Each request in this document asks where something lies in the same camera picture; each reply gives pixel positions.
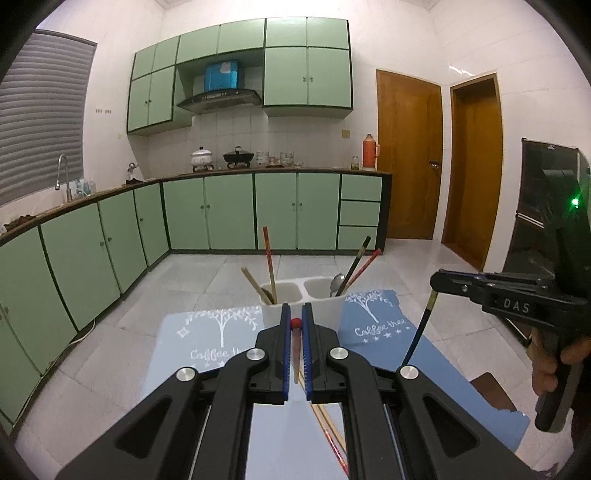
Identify green upper kitchen cabinets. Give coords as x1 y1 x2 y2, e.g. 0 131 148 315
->
127 17 354 136

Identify black wok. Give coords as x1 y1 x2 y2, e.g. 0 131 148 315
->
223 146 255 167

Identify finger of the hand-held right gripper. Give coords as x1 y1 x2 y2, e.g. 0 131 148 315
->
429 269 540 306

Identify light blue printed mat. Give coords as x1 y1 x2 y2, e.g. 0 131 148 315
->
147 305 356 480

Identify plain wooden door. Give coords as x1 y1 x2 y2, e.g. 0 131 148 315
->
441 73 504 272

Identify dark blue printed mat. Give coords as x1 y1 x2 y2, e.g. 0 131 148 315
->
338 289 531 454

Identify white two-compartment utensil holder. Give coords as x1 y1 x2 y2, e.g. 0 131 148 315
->
259 277 347 334

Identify orange thermos flask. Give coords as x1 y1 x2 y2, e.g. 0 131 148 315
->
361 134 380 171

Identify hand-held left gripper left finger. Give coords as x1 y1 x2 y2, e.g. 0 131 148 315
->
55 302 291 480

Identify person's right hand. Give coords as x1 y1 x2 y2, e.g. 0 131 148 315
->
527 335 591 398

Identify blue hood chimney cover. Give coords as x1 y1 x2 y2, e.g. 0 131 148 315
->
204 60 241 93

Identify green kitchen cabinets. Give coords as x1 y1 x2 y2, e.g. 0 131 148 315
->
0 170 393 430
127 17 354 136

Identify black range hood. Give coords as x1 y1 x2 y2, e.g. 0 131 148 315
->
177 89 262 115

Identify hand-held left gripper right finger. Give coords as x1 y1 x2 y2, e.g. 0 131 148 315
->
301 302 537 480

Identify metal kitchen faucet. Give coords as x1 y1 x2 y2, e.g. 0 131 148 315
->
55 154 74 203

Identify black chopstick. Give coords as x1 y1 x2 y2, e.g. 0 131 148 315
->
401 292 437 368
335 236 372 296

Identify green lower kitchen cabinets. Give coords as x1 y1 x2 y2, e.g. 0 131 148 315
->
0 170 393 430

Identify wooden door with handle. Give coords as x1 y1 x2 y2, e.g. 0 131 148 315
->
375 69 444 241

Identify red-tipped bamboo chopstick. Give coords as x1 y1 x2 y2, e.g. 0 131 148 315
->
298 369 350 477
240 267 267 299
344 248 382 293
262 226 277 304
289 318 304 385

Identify grey window blind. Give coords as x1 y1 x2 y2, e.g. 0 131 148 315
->
0 30 99 206

